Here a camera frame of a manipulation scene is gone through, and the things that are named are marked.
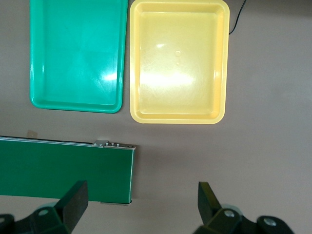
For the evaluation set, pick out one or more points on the green conveyor belt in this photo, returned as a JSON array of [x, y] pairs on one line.
[[61, 170]]

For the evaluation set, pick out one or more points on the green plastic tray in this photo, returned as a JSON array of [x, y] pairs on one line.
[[78, 53]]

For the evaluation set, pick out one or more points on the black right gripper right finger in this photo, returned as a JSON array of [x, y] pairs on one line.
[[224, 221]]

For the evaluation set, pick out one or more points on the yellow plastic tray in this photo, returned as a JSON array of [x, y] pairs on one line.
[[179, 68]]

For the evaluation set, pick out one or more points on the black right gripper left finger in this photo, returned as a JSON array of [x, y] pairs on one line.
[[48, 219]]

